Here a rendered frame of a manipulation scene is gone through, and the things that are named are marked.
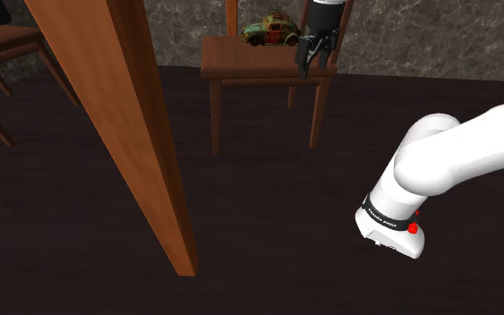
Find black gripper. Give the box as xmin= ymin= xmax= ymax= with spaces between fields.
xmin=295 ymin=1 xmax=346 ymax=81

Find rusty green toy car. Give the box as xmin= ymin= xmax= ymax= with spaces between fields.
xmin=239 ymin=10 xmax=302 ymax=48

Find brown wooden chair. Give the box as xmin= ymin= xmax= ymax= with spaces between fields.
xmin=200 ymin=0 xmax=355 ymax=158

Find orange wooden table leg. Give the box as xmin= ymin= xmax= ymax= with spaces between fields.
xmin=23 ymin=0 xmax=200 ymax=277

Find dark wooden side table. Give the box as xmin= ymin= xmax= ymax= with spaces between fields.
xmin=0 ymin=0 xmax=83 ymax=148

